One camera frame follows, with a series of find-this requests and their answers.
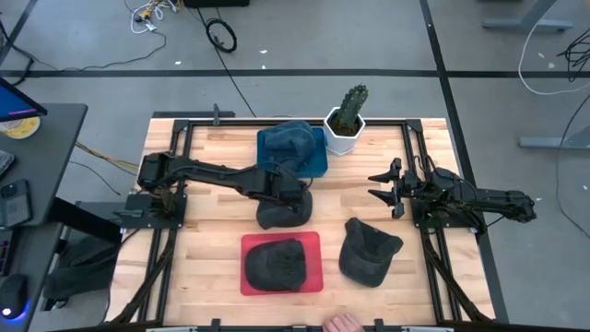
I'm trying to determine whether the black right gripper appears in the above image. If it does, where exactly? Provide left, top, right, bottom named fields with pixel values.
left=367, top=158, right=432, bottom=220

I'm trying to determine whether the black cap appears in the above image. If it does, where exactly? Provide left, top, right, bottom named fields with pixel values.
left=255, top=184, right=314, bottom=231
left=243, top=238, right=308, bottom=292
left=338, top=217, right=405, bottom=289

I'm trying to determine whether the blue plastic bin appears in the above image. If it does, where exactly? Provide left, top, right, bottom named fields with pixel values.
left=255, top=126, right=329, bottom=180

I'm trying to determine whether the white hexagonal plant pot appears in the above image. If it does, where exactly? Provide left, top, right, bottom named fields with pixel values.
left=323, top=106, right=367, bottom=157

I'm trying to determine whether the red plastic bin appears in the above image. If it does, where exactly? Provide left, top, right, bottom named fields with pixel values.
left=239, top=231, right=325, bottom=297

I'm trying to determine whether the person's hand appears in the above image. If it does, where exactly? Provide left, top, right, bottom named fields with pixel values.
left=322, top=313, right=365, bottom=332

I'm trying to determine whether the grey table foot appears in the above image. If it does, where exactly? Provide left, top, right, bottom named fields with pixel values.
left=518, top=124, right=590, bottom=151

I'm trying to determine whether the black box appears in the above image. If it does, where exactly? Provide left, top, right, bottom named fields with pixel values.
left=182, top=0, right=250, bottom=9

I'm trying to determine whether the grey table leg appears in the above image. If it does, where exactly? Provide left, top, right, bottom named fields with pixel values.
left=481, top=0, right=575, bottom=33

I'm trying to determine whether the black desk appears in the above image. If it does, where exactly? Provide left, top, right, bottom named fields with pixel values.
left=0, top=103, right=89, bottom=332

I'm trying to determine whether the yellow round disc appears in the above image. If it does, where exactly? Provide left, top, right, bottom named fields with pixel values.
left=0, top=116, right=41, bottom=140

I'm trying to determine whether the black smartphone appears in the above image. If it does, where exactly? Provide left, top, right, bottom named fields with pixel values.
left=0, top=179, right=33, bottom=230

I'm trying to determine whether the computer monitor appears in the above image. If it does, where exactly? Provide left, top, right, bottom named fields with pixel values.
left=0, top=76, right=49, bottom=124

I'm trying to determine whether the black computer mouse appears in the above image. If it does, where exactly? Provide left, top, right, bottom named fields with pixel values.
left=0, top=274, right=30, bottom=322

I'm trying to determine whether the black aluminium rig frame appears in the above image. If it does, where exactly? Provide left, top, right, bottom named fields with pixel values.
left=108, top=103, right=497, bottom=332

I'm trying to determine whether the coiled black cable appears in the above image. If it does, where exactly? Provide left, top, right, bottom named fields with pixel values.
left=197, top=8, right=257, bottom=117

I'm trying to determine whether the white floor cable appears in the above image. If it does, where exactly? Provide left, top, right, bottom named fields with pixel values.
left=517, top=0, right=590, bottom=97

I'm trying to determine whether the yellow cable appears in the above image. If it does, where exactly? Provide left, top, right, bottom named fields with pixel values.
left=73, top=140, right=139, bottom=172

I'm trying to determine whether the white cable bundle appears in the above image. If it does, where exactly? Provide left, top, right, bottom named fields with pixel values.
left=124, top=0, right=179, bottom=36

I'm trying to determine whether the black cable bundle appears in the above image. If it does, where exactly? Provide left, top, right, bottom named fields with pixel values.
left=555, top=27, right=590, bottom=84

